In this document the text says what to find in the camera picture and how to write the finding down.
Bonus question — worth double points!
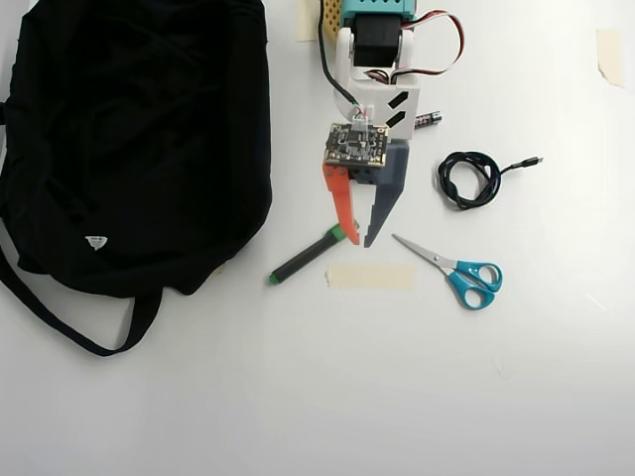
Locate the thin black camera cable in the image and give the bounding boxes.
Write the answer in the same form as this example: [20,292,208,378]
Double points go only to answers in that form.
[317,22,361,118]

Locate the torn beige masking tape strip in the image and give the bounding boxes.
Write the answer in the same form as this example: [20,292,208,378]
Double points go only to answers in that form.
[594,28,627,89]

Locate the white and navy gripper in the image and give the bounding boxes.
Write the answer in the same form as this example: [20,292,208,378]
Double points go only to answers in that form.
[321,78,423,249]

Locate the long beige masking tape strip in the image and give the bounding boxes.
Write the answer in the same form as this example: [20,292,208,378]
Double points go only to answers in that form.
[325,263,416,292]

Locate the blue-handled scissors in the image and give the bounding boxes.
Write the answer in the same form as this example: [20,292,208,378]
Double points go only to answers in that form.
[391,232,504,311]

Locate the coiled black USB cable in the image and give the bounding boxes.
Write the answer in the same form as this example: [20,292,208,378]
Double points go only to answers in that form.
[436,151,546,212]

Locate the bare camera circuit board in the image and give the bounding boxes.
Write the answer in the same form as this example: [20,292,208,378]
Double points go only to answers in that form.
[321,121,390,171]

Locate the green and black marker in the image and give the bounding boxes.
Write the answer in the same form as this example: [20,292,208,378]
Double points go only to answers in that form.
[268,223,346,288]

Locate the black fabric bag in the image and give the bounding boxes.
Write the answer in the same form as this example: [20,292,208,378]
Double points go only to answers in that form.
[0,0,275,357]

